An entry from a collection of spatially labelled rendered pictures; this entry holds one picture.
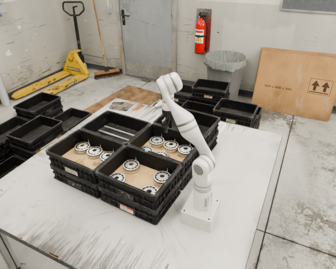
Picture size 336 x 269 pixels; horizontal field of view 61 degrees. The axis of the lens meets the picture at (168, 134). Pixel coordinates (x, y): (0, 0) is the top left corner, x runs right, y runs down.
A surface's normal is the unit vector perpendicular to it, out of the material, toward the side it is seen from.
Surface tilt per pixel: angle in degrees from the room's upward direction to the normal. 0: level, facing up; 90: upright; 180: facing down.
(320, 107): 73
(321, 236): 0
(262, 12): 90
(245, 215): 0
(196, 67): 90
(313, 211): 0
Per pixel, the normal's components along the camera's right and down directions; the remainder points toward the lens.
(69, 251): -0.01, -0.83
